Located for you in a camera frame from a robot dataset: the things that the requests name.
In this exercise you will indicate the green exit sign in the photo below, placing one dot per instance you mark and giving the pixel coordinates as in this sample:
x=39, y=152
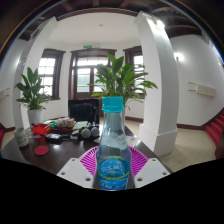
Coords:
x=87, y=46

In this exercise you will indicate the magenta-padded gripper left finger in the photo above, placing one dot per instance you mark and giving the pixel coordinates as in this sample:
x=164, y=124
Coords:
x=75, y=171

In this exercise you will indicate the dark wooden glazed door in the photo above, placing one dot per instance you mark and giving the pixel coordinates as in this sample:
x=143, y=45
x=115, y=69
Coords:
x=83, y=73

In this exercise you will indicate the basket of small items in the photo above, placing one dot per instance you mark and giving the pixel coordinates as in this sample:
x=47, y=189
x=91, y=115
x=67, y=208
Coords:
x=64, y=125

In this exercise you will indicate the flat black case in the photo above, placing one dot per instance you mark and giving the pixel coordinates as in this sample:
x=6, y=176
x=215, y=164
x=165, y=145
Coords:
x=53, y=138

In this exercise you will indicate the glowing wall lamp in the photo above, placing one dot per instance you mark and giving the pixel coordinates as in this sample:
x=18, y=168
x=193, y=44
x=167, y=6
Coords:
x=178, y=56

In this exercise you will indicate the flat round red coaster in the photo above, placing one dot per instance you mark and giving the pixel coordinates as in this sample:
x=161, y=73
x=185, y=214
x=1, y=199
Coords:
x=41, y=150

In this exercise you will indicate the potted green plant, white pot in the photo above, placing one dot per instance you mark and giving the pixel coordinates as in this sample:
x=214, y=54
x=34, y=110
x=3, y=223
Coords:
x=31, y=95
x=121, y=78

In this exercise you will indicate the grey round microphone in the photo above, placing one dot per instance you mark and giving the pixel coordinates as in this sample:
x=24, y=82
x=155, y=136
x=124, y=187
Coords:
x=85, y=133
x=95, y=131

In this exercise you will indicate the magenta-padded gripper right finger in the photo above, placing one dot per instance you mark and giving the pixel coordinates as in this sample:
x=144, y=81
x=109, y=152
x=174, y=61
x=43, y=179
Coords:
x=151, y=171

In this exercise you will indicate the clear blue-capped water bottle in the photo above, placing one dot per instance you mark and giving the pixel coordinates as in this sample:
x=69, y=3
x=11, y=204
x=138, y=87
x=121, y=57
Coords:
x=113, y=153

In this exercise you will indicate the printed paper leaflet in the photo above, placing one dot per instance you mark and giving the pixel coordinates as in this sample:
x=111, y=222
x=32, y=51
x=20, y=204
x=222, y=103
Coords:
x=132, y=140

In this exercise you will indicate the green book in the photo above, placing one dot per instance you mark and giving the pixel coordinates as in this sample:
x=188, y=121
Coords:
x=80, y=125

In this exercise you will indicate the dark wood framed window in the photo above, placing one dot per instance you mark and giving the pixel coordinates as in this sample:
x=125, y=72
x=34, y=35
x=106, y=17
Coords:
x=130, y=56
x=55, y=73

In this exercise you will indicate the red box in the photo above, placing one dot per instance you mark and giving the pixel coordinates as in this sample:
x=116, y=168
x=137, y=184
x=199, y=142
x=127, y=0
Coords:
x=41, y=129

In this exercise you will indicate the white wall radiator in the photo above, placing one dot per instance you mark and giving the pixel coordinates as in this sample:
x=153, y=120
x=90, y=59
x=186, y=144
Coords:
x=3, y=94
x=203, y=90

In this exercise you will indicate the white mug with dark ovals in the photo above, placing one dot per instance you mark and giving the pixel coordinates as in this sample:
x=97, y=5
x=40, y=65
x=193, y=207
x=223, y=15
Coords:
x=21, y=137

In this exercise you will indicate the black chair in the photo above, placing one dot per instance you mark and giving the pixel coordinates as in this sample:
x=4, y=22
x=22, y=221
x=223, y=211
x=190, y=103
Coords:
x=83, y=111

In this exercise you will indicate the red carpeted stairs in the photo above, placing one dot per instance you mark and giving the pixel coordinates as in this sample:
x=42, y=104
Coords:
x=216, y=128

